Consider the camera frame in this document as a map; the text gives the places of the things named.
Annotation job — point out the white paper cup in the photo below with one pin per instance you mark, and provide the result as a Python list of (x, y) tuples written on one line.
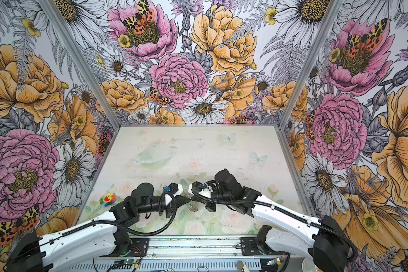
[(308, 266)]

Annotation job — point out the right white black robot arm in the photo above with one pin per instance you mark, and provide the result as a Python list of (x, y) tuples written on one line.
[(319, 239)]

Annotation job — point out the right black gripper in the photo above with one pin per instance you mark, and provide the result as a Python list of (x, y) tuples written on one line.
[(208, 205)]

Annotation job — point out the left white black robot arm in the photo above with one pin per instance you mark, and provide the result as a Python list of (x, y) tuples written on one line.
[(104, 236)]

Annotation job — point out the slotted grey cable duct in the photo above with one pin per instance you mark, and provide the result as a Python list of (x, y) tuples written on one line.
[(178, 265)]

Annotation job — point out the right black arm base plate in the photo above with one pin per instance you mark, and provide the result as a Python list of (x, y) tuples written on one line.
[(253, 246)]

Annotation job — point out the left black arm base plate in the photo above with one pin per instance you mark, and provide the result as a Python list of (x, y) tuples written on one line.
[(135, 247)]

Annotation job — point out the aluminium mounting rail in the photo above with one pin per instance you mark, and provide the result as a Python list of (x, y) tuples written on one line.
[(219, 245)]

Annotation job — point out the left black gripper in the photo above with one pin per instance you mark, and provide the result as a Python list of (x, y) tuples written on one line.
[(171, 207)]

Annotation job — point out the colourful flower toy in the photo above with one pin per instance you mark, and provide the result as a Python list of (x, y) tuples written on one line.
[(107, 200)]

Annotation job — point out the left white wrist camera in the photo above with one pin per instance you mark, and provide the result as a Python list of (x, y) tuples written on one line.
[(175, 189)]

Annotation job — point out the small circuit board with wires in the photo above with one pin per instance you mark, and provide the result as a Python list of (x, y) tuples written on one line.
[(128, 265)]

